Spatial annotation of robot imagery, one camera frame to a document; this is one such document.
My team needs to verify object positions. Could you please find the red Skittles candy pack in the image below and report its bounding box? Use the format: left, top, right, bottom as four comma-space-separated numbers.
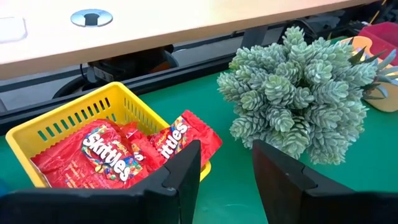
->
30, 119, 150, 190
149, 109, 223, 169
119, 121, 167, 174
81, 124, 144, 184

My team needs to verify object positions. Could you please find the black desk support leg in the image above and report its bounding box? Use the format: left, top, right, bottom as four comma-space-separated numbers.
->
241, 26, 269, 50

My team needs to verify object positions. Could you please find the pale green potted succulent bush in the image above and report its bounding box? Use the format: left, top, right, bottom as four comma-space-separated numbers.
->
216, 26, 379, 166

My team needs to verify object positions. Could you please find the yellow mesh basket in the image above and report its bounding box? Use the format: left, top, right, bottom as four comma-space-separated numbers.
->
5, 82, 212, 189

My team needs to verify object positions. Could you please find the red plastic bin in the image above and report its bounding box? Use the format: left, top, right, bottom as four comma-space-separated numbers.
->
358, 21, 398, 67

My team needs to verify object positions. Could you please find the small succulent in black pot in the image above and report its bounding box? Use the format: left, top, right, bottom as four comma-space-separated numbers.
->
348, 46, 398, 101

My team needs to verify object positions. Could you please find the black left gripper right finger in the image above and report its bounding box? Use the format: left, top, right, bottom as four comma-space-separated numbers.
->
252, 139, 398, 224

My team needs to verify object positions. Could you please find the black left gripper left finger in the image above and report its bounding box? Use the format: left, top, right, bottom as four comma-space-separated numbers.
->
0, 139, 202, 224

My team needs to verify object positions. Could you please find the pale yellow plastic bin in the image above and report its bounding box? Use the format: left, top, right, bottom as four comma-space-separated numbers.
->
340, 35, 398, 113

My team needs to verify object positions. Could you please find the light wooden desk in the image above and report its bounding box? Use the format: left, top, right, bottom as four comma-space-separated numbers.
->
0, 0, 382, 81

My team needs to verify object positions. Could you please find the white rectangular desk plate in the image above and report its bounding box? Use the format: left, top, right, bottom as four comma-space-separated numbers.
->
0, 16, 28, 44

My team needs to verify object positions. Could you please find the grey round desk grommet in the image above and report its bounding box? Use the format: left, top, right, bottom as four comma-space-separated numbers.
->
70, 8, 114, 28

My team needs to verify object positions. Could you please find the black orange equipment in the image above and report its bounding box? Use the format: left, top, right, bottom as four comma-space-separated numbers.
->
52, 45, 180, 100

